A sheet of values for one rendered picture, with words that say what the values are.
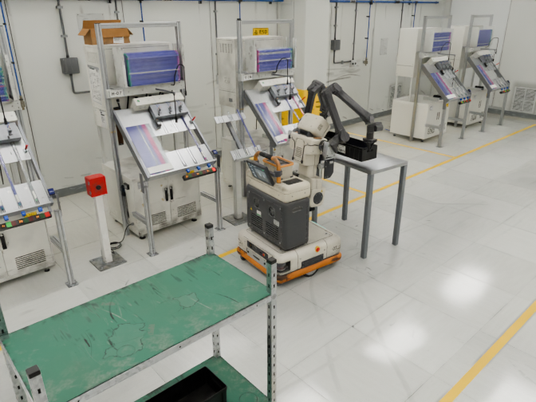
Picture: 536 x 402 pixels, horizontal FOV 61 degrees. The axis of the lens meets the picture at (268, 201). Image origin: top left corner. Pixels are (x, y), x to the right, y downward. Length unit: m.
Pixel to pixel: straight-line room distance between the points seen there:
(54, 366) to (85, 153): 4.29
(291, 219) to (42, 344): 2.09
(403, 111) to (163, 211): 4.76
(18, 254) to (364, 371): 2.71
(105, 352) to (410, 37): 6.85
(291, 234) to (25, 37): 3.44
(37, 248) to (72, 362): 2.47
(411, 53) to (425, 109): 0.91
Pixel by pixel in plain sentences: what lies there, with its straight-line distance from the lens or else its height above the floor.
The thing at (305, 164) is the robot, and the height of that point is 0.88.
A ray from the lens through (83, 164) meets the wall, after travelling 5.77.
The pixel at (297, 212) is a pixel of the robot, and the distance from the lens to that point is 3.38.
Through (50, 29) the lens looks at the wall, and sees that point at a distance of 5.50.
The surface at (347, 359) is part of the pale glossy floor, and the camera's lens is 3.00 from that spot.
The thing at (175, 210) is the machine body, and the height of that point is 0.20.
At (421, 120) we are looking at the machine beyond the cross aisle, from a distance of 7.74.
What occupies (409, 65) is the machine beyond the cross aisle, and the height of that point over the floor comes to 1.17.
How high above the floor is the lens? 1.99
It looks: 23 degrees down
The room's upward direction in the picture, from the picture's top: straight up
